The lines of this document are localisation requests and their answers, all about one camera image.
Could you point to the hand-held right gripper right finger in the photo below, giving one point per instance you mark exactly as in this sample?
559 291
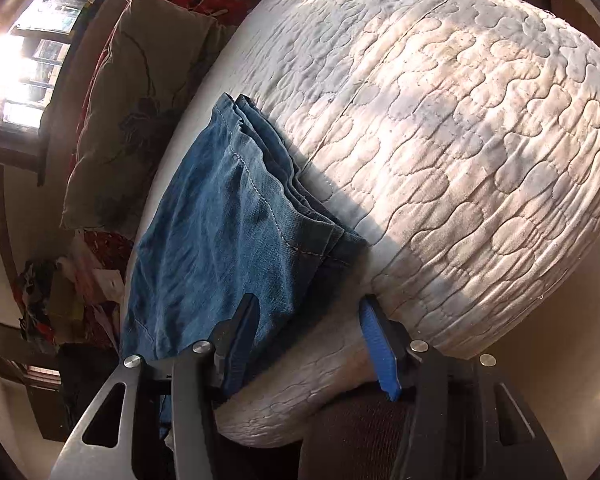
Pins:
380 355

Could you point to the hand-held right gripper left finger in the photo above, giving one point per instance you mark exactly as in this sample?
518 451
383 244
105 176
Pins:
240 350

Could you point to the blue denim pants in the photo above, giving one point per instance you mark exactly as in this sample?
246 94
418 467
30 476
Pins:
205 220

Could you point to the person's leg in brown trousers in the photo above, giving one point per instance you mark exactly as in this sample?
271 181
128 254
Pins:
360 440

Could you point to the dark jacket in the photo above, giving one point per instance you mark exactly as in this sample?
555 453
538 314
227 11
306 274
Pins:
90 385

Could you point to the pile of mixed clothes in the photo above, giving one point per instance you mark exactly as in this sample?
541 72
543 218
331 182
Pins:
55 295

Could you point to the white quilted bed cover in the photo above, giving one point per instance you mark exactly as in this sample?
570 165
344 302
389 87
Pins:
455 135

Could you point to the grey floral pillow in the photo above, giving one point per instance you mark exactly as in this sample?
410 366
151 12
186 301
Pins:
130 110

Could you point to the window with metal bars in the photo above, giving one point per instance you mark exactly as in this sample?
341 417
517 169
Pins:
35 50

